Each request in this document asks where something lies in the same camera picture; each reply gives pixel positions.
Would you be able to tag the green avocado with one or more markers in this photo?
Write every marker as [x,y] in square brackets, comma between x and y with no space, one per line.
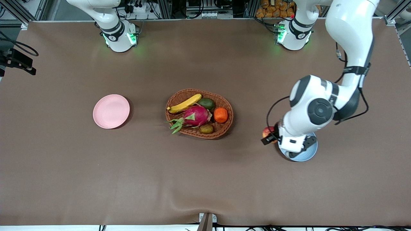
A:
[207,103]

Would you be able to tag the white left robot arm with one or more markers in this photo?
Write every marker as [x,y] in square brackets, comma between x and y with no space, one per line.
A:
[350,32]

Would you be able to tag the red yellow apple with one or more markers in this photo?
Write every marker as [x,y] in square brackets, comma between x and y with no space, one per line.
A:
[268,131]

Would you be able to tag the yellow banana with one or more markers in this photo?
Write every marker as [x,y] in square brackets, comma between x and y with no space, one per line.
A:
[184,104]

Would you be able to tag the pink round plate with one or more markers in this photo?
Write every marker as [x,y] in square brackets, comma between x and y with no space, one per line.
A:
[111,111]

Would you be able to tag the metal table edge bracket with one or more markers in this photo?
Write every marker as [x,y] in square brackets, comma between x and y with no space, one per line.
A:
[207,221]

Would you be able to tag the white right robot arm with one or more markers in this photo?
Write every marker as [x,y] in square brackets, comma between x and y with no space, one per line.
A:
[117,38]

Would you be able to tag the orange mandarin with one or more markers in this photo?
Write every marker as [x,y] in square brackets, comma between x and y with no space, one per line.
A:
[221,115]

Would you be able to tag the bag of orange fruit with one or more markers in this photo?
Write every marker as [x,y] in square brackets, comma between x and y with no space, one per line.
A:
[273,9]

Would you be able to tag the brown kiwi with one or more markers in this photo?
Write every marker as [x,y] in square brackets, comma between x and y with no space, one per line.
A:
[206,129]

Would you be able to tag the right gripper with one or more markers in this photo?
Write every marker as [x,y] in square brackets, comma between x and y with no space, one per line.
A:
[16,59]

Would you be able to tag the brown table cover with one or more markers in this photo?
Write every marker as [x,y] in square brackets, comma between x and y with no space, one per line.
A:
[205,176]

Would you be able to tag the brown wicker basket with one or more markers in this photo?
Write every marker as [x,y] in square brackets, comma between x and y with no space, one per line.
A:
[224,128]

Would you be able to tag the pink dragon fruit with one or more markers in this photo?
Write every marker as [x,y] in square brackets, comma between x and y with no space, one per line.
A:
[196,116]

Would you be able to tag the white power strip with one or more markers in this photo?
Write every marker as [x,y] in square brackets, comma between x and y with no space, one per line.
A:
[138,8]

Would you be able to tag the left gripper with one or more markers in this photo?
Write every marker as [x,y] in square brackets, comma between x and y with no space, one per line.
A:
[273,137]

